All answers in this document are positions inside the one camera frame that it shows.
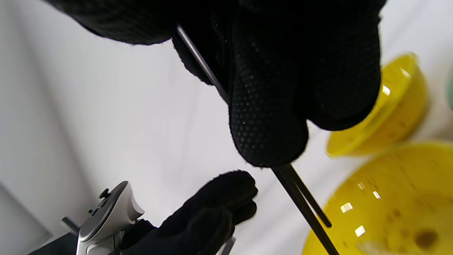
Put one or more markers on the person's left hand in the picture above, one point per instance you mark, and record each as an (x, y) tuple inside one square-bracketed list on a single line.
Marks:
[(205, 219)]

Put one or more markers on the person's right hand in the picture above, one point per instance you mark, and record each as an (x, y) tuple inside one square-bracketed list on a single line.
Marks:
[(283, 71)]

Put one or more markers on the black chopstick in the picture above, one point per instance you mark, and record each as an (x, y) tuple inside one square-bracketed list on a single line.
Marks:
[(304, 209), (313, 203)]

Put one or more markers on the yellow sauce bowl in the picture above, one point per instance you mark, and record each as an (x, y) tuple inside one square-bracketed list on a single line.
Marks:
[(393, 117)]

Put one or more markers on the grey left hand controller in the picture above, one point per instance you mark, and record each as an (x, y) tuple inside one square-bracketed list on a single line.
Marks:
[(106, 219)]

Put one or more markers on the yellow stained bowl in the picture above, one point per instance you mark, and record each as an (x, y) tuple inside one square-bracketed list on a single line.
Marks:
[(389, 191)]

